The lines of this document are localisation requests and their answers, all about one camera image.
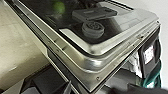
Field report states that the stainless steel dishwasher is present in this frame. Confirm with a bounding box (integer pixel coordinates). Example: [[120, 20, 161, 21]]
[[4, 0, 161, 94]]

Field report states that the green ball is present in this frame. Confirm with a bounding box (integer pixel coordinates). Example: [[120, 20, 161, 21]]
[[53, 1, 66, 15]]

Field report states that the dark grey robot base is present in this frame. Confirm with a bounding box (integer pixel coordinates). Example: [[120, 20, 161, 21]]
[[0, 64, 73, 94]]

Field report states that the round grey rinse aid cap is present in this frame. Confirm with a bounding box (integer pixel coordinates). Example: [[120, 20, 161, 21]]
[[81, 20, 107, 40]]

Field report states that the grey detergent dispenser lid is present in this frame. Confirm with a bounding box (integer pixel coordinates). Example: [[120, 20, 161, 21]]
[[71, 7, 119, 23]]

